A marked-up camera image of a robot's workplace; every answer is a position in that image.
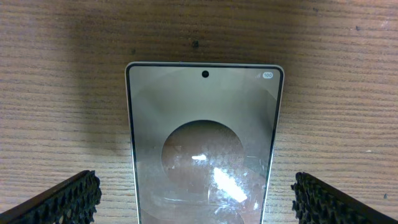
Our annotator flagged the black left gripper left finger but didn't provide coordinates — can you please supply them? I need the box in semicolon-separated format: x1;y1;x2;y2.
1;170;102;224

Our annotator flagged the gold Samsung Galaxy smartphone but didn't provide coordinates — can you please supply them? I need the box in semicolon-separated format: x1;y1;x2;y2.
125;62;285;224

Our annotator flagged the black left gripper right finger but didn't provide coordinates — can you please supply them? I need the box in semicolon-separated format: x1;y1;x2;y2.
291;172;397;224

